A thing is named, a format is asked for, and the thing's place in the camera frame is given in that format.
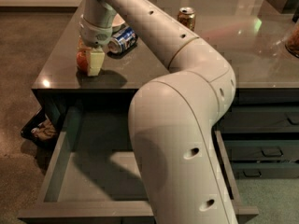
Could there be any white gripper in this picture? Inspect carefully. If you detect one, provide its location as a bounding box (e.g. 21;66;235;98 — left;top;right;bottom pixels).
78;16;112;77

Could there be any red apple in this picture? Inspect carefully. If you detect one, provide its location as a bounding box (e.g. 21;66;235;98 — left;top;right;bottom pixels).
77;50;88;73

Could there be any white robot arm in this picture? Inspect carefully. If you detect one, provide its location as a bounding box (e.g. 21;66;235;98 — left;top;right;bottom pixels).
79;0;238;224

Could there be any open grey top drawer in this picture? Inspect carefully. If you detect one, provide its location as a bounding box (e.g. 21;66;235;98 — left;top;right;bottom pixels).
19;106;258;224

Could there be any blue soda can lying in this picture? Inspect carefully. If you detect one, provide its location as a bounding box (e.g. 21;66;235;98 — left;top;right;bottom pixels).
107;26;138;54

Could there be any white bowl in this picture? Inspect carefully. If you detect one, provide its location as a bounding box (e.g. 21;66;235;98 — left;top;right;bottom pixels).
112;14;125;33

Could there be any gold upright soda can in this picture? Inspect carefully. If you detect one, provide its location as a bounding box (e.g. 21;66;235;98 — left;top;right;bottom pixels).
178;7;196;31

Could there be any brown jar at edge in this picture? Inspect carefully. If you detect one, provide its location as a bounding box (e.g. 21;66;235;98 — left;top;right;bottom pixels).
285;22;299;58

